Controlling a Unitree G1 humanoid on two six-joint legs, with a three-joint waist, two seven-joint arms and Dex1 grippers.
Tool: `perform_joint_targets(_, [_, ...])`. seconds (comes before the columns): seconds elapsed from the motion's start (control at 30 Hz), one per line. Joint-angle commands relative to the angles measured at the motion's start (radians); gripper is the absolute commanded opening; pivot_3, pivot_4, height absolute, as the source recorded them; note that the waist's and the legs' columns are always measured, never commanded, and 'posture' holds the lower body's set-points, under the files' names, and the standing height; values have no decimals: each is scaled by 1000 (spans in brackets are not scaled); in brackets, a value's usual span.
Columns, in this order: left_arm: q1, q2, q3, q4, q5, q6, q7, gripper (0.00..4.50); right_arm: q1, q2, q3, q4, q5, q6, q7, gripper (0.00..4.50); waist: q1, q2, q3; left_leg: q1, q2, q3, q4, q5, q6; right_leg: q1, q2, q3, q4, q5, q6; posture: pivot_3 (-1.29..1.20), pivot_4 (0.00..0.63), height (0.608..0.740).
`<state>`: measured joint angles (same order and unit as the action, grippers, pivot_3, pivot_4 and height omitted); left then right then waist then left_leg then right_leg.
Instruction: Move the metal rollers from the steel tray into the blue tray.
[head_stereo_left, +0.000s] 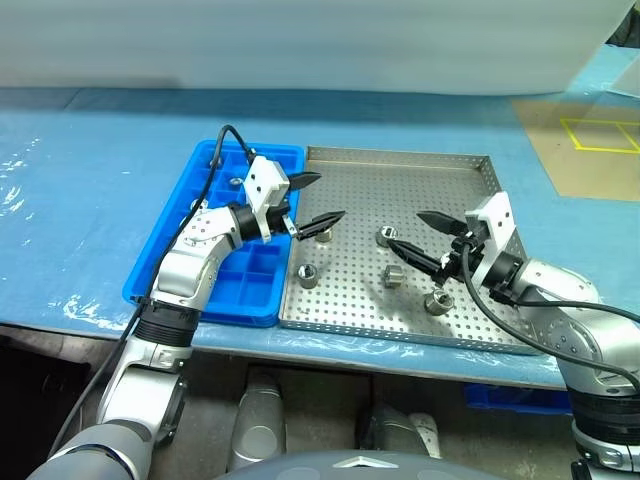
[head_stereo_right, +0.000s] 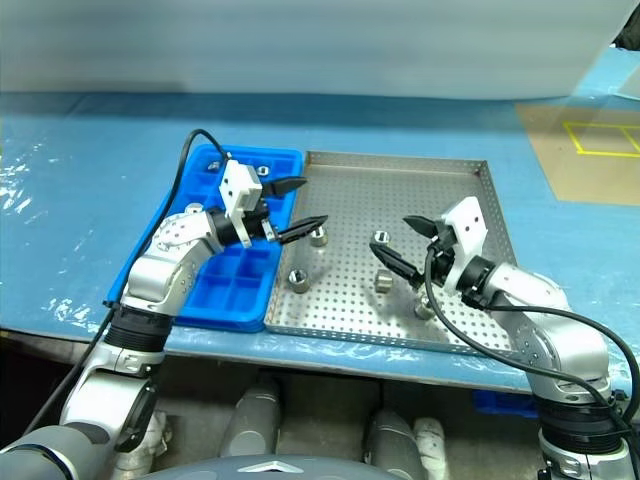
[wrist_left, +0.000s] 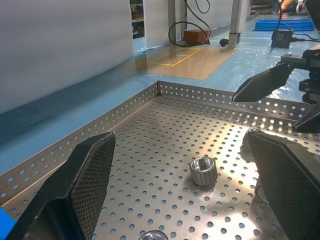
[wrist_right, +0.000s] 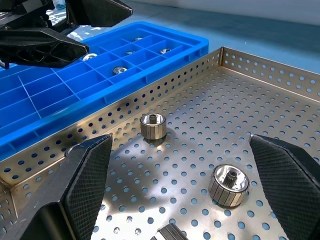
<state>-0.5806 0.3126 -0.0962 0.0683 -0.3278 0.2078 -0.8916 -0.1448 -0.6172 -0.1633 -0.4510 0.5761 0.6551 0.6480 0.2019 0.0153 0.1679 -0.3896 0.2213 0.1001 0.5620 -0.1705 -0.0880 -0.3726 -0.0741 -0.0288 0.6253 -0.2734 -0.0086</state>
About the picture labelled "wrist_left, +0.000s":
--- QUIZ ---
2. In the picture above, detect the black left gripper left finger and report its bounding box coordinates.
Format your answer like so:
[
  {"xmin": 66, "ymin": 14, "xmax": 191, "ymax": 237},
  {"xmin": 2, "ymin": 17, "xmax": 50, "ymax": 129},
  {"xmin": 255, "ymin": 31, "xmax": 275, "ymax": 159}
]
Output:
[{"xmin": 4, "ymin": 131, "xmax": 117, "ymax": 240}]

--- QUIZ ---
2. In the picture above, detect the blue compartment tray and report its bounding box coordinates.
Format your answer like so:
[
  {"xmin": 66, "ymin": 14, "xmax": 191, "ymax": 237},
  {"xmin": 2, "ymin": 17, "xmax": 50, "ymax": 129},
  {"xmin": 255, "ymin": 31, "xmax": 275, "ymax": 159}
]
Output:
[{"xmin": 0, "ymin": 206, "xmax": 20, "ymax": 240}]

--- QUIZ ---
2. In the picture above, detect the black power brick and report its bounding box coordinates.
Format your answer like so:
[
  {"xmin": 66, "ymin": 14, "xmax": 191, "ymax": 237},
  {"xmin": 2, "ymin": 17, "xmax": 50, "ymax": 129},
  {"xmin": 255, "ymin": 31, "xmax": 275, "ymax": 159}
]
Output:
[{"xmin": 271, "ymin": 29, "xmax": 294, "ymax": 49}]

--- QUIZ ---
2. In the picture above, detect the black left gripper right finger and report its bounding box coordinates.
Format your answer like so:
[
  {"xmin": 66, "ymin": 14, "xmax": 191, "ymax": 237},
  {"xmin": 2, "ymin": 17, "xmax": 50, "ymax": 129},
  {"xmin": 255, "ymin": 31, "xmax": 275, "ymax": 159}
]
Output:
[{"xmin": 245, "ymin": 129, "xmax": 320, "ymax": 240}]

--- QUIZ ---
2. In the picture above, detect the white backdrop screen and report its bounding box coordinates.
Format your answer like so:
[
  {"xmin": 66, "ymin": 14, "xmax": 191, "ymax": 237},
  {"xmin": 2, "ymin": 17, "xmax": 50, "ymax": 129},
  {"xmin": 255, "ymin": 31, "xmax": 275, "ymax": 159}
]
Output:
[{"xmin": 0, "ymin": 0, "xmax": 133, "ymax": 116}]

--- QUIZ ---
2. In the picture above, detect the brown cardboard box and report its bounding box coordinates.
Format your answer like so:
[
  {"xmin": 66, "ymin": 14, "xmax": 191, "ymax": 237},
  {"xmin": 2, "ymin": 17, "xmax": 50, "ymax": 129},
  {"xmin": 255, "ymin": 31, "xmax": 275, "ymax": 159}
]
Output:
[{"xmin": 183, "ymin": 29, "xmax": 211, "ymax": 47}]

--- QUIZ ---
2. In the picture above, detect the white board panel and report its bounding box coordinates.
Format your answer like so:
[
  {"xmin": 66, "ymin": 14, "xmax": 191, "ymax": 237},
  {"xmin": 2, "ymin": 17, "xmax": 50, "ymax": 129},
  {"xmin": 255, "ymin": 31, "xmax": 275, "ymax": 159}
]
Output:
[{"xmin": 143, "ymin": 0, "xmax": 169, "ymax": 49}]

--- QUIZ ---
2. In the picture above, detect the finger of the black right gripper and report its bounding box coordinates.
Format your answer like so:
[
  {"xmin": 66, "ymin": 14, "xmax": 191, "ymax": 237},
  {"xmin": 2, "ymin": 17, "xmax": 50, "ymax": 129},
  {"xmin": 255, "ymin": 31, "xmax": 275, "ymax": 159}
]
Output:
[
  {"xmin": 291, "ymin": 100, "xmax": 320, "ymax": 134},
  {"xmin": 231, "ymin": 63, "xmax": 293, "ymax": 103}
]

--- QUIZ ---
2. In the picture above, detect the black looped floor cable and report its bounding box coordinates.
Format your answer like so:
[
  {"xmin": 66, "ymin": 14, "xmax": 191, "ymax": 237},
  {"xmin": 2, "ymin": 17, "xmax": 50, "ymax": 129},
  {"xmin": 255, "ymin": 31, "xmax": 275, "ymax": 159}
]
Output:
[{"xmin": 167, "ymin": 0, "xmax": 213, "ymax": 48}]

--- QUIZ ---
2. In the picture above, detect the grey metal post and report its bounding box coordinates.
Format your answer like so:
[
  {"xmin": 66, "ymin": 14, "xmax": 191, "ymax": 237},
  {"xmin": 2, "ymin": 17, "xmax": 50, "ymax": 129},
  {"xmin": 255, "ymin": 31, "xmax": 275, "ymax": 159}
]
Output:
[{"xmin": 229, "ymin": 0, "xmax": 248, "ymax": 48}]

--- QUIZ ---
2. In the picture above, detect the perforated metal tray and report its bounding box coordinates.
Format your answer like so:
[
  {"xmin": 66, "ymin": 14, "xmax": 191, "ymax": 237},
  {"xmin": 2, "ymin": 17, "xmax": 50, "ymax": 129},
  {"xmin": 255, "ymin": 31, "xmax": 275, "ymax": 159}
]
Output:
[{"xmin": 0, "ymin": 80, "xmax": 320, "ymax": 240}]

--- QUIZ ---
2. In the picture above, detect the blue plastic pallet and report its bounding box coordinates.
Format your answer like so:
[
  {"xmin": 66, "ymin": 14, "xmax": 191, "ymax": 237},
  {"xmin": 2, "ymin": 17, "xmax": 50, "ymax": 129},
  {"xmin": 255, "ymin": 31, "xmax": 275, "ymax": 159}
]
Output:
[{"xmin": 254, "ymin": 15, "xmax": 315, "ymax": 32}]

